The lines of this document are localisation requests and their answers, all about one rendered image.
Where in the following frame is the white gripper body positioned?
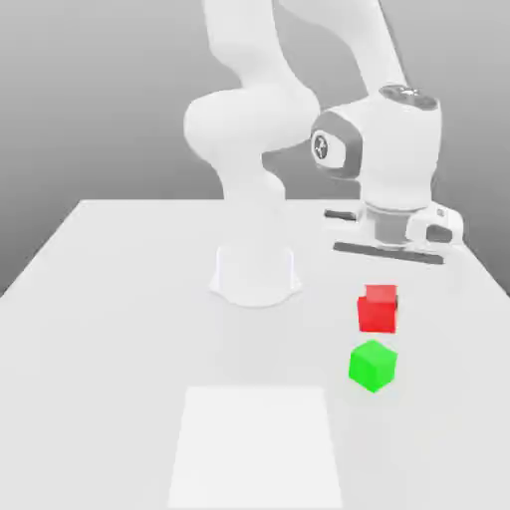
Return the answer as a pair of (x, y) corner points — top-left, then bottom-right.
(331, 240), (446, 285)

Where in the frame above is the small red cube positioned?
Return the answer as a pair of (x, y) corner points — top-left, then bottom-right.
(357, 283), (400, 335)

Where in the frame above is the small green cube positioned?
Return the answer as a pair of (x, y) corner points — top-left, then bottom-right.
(348, 339), (399, 394)

